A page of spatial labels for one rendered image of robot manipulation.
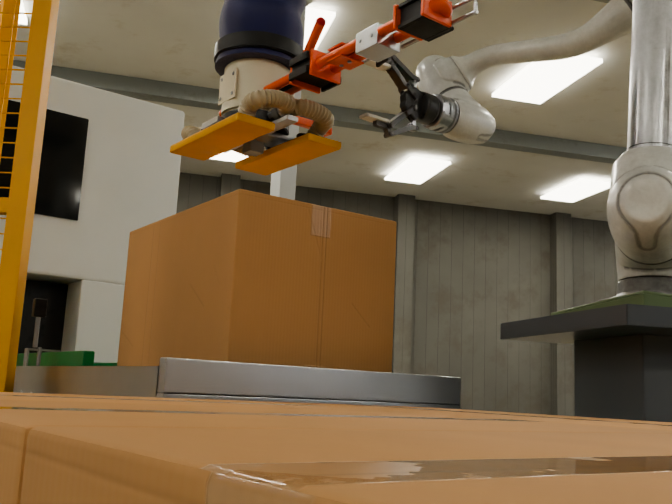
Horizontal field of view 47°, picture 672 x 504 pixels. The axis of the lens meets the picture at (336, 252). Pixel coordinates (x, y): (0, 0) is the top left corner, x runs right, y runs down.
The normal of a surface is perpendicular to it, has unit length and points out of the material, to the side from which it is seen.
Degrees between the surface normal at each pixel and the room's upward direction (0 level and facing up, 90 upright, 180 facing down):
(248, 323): 90
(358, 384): 90
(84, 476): 90
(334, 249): 90
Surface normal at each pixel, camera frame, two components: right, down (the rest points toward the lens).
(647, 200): -0.41, -0.15
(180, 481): -0.80, -0.15
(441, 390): 0.59, -0.11
